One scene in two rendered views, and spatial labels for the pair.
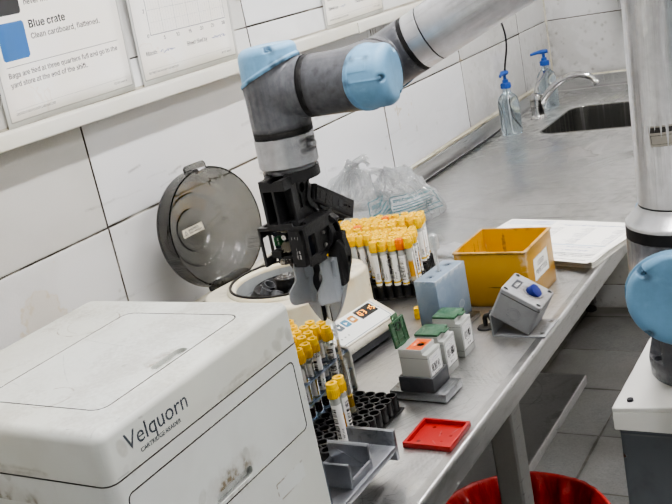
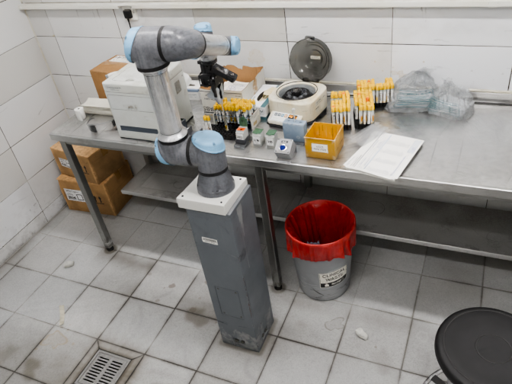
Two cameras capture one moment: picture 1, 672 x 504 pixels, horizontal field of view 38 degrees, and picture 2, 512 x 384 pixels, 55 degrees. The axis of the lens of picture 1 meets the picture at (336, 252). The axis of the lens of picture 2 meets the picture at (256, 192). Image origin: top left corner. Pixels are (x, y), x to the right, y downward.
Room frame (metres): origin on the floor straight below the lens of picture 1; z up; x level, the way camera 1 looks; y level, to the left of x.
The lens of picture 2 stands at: (1.14, -2.05, 2.05)
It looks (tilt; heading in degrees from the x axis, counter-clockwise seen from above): 37 degrees down; 86
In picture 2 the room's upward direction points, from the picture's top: 9 degrees counter-clockwise
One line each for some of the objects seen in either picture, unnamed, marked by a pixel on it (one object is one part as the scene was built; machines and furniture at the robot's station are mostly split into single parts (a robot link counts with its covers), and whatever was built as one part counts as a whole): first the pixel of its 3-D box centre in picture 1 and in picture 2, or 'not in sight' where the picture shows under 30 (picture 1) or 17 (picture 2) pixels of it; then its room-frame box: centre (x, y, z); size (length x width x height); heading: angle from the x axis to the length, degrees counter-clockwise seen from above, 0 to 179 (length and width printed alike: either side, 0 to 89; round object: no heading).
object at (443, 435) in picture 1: (437, 434); not in sight; (1.14, -0.08, 0.88); 0.07 x 0.07 x 0.01; 57
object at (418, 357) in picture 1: (421, 364); (242, 135); (1.27, -0.09, 0.92); 0.05 x 0.04 x 0.06; 55
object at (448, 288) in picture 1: (443, 299); (295, 131); (1.50, -0.16, 0.92); 0.10 x 0.07 x 0.10; 142
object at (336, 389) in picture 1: (339, 399); (221, 123); (1.19, 0.04, 0.93); 0.17 x 0.09 x 0.11; 147
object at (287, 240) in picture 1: (297, 215); (209, 72); (1.19, 0.04, 1.19); 0.09 x 0.08 x 0.12; 147
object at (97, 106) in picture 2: not in sight; (101, 106); (0.57, 0.57, 0.90); 0.25 x 0.11 x 0.05; 147
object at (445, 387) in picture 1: (425, 381); (243, 139); (1.27, -0.09, 0.89); 0.09 x 0.05 x 0.04; 55
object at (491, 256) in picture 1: (505, 266); (324, 141); (1.60, -0.29, 0.93); 0.13 x 0.13 x 0.10; 56
